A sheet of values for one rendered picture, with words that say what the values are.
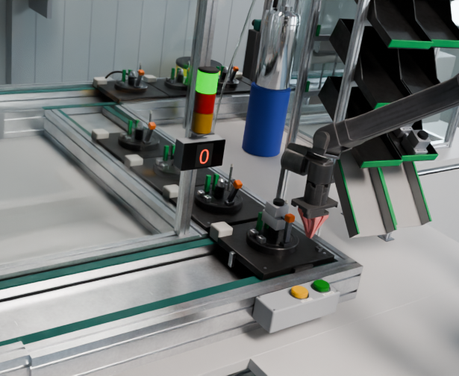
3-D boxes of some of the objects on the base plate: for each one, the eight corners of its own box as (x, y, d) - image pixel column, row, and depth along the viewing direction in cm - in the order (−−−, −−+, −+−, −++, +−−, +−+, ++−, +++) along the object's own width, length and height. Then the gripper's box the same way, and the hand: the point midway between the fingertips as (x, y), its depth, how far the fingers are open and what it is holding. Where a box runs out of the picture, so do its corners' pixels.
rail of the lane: (355, 298, 183) (364, 262, 179) (30, 400, 133) (32, 354, 128) (341, 287, 187) (349, 253, 183) (21, 383, 137) (22, 338, 132)
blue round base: (287, 154, 277) (299, 90, 266) (257, 159, 268) (268, 92, 258) (263, 141, 288) (274, 79, 278) (233, 145, 279) (243, 80, 269)
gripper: (312, 188, 159) (302, 247, 165) (343, 182, 165) (333, 239, 171) (293, 177, 164) (284, 235, 170) (324, 171, 170) (314, 227, 176)
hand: (309, 234), depth 170 cm, fingers closed
